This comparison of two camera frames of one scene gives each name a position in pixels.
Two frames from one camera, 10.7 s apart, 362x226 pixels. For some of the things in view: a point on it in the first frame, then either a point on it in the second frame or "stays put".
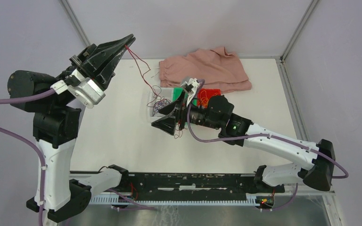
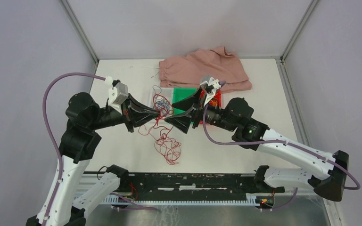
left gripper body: x=82 y=58 to x=127 y=111
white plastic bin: x=157 y=98 stays put
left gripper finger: x=105 y=47 to x=137 y=106
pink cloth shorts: x=218 y=68 stays put
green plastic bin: x=176 y=92 stays put
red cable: x=145 y=72 to x=168 y=147
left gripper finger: x=104 y=68 to x=141 y=118
